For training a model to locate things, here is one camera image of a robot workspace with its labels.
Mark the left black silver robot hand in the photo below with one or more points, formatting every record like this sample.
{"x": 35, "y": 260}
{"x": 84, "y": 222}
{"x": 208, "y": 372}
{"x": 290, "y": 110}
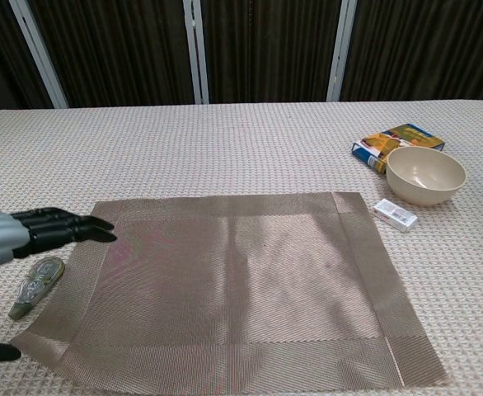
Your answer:
{"x": 2, "y": 235}

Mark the silver aluminium frame post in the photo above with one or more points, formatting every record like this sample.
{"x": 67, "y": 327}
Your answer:
{"x": 342, "y": 53}
{"x": 196, "y": 53}
{"x": 39, "y": 53}

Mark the brown woven placemat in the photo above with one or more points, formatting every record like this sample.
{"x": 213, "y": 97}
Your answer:
{"x": 233, "y": 288}

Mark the orange blue snack packet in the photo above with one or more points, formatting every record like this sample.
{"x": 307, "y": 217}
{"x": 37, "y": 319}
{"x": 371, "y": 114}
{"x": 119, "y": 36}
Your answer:
{"x": 390, "y": 142}

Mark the black pleated curtain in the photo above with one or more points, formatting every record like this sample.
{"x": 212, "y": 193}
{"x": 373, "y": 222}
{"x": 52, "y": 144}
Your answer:
{"x": 122, "y": 41}

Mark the beige woven tablecloth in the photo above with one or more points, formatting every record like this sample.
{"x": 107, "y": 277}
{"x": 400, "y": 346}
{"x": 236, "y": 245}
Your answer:
{"x": 225, "y": 140}

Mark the small white box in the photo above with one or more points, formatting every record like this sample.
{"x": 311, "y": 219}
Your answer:
{"x": 394, "y": 215}

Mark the beige bowl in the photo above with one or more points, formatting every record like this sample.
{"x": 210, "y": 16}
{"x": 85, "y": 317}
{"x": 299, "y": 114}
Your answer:
{"x": 425, "y": 179}

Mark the olive correction tape dispenser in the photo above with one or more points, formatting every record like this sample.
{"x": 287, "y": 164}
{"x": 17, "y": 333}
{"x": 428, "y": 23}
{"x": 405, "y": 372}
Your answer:
{"x": 35, "y": 286}

